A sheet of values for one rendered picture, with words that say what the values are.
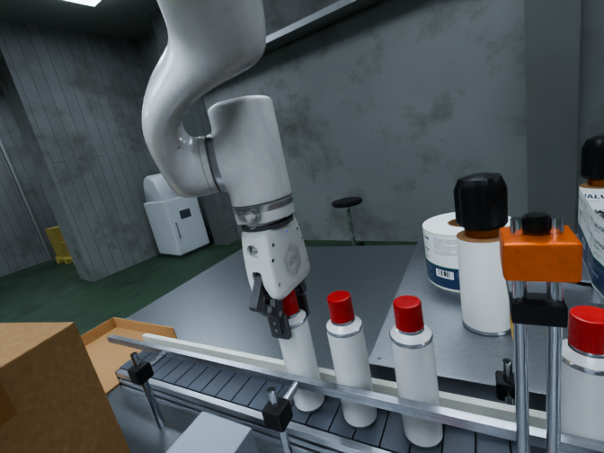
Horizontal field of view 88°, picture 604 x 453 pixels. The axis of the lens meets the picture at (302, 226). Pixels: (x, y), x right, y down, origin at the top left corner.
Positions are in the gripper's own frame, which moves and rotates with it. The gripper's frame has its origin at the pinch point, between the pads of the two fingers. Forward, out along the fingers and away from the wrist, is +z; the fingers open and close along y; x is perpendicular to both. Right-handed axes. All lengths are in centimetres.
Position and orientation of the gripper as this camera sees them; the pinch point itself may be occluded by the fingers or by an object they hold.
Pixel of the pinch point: (289, 315)
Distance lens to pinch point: 50.2
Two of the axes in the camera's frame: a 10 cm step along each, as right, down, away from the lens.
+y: 4.6, -3.2, 8.3
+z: 2.0, 9.5, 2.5
